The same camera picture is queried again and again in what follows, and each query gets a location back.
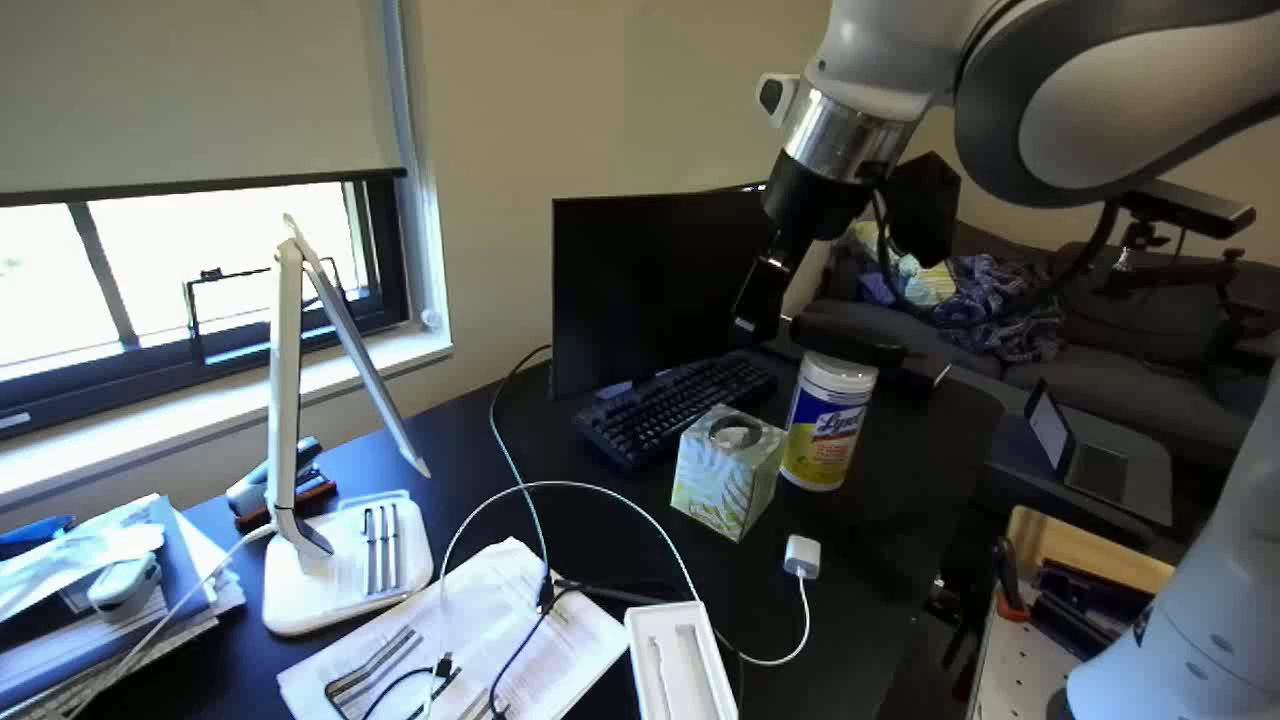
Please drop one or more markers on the white power adapter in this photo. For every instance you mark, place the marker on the white power adapter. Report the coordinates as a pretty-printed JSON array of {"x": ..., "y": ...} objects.
[{"x": 800, "y": 558}]

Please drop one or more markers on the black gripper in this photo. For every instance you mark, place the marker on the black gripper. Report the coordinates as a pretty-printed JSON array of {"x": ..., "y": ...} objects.
[{"x": 800, "y": 211}]

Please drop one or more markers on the dark couch with clothes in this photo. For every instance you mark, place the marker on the dark couch with clothes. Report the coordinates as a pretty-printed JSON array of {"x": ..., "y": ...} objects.
[{"x": 1184, "y": 361}]

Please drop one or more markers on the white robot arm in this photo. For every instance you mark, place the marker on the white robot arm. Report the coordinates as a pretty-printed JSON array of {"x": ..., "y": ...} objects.
[{"x": 1061, "y": 103}]

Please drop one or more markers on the disinfecting wipes canister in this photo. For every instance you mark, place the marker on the disinfecting wipes canister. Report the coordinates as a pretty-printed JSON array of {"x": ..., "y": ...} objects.
[{"x": 826, "y": 422}]

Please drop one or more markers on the white rectangular tray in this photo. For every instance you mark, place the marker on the white rectangular tray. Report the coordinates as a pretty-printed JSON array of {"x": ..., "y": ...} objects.
[{"x": 677, "y": 666}]

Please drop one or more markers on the open laptop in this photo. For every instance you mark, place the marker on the open laptop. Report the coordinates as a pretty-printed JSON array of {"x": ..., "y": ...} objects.
[{"x": 1113, "y": 465}]

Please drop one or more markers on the black computer monitor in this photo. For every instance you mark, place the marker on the black computer monitor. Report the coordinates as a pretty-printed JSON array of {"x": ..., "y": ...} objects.
[{"x": 648, "y": 282}]

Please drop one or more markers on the stack of papers and books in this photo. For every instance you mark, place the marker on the stack of papers and books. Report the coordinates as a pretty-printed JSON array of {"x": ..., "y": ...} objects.
[{"x": 91, "y": 594}]

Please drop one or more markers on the white roller window blind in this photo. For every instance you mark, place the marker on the white roller window blind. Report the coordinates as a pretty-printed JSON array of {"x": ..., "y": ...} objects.
[{"x": 140, "y": 94}]

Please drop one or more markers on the white paper booklet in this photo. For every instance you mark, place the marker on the white paper booklet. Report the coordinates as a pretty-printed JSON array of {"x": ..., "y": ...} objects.
[{"x": 468, "y": 647}]

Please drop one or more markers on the yellow-green tissue box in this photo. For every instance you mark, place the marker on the yellow-green tissue box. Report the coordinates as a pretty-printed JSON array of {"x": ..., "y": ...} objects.
[{"x": 727, "y": 470}]

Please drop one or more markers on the black keyboard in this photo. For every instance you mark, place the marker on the black keyboard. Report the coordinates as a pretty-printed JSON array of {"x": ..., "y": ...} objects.
[{"x": 648, "y": 418}]

